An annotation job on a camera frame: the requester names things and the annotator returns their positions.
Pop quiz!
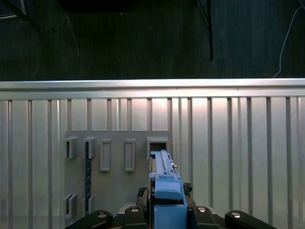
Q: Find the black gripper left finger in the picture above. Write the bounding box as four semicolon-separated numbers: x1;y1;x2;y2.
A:
64;187;150;229

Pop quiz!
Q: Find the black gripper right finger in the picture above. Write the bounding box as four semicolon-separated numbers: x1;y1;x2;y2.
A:
182;182;272;229

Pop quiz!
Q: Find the hard disk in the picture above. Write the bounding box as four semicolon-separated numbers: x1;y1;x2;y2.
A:
148;149;189;229

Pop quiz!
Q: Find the grey parts rack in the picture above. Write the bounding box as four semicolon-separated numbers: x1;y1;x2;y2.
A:
63;130;173;220

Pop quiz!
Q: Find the blue RAM stick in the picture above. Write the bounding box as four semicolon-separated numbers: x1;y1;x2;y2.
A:
84;141;93;215

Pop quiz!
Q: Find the black metal frame leg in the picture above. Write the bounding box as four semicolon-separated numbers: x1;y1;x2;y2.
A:
195;0;214;60
4;0;43;33

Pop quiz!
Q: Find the thin white wire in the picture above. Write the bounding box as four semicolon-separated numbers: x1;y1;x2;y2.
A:
66;14;81;56

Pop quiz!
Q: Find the white floor cable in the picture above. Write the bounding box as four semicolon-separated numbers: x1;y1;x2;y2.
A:
273;4;305;79

